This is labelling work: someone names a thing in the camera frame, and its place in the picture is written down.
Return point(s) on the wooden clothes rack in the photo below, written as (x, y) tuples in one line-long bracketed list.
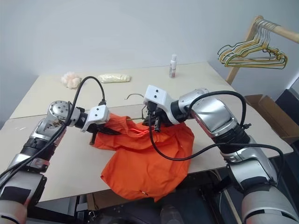
[(236, 67)]

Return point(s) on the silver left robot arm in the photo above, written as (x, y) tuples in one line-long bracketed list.
[(28, 144)]

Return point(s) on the black table frame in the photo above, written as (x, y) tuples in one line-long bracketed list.
[(205, 198)]

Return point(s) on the black case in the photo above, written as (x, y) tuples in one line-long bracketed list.
[(289, 98)]

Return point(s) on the crumpled white cloth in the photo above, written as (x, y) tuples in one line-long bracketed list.
[(71, 80)]

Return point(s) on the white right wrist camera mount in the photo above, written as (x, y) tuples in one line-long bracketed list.
[(158, 98)]

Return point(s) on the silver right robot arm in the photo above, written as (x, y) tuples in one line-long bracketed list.
[(215, 112)]

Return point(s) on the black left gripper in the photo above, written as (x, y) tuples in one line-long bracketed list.
[(97, 128)]

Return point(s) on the orange t-shirt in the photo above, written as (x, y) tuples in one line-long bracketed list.
[(144, 168)]

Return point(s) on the brown cardboard box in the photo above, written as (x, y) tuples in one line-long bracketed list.
[(275, 121)]

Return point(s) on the pale yellow plastic bag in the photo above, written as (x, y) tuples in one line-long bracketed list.
[(114, 78)]

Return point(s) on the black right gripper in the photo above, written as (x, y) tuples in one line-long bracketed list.
[(155, 112)]

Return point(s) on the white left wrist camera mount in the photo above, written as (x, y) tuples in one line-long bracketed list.
[(98, 115)]

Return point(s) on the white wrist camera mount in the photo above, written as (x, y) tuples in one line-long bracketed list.
[(158, 98), (98, 115)]

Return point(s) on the white spray bottle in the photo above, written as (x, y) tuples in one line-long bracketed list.
[(172, 67)]

